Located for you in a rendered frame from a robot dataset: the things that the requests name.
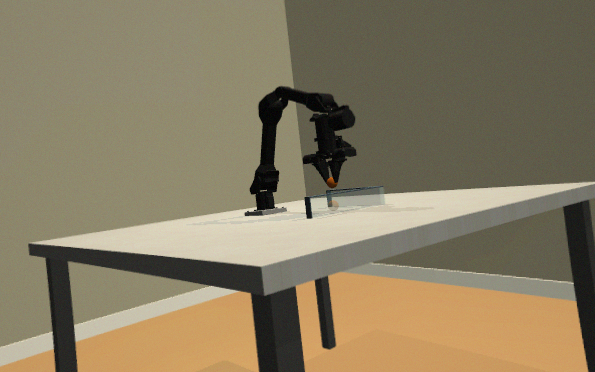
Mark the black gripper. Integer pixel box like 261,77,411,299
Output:
303,132,357,184

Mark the orange ball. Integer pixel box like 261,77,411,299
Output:
327,177,338,188

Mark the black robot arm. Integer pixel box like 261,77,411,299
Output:
250,86,355,211

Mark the blue-grey l-shaped wall top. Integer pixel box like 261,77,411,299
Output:
304,186,383,219

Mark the clear l-shaped low wall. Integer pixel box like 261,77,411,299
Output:
310,187,385,218

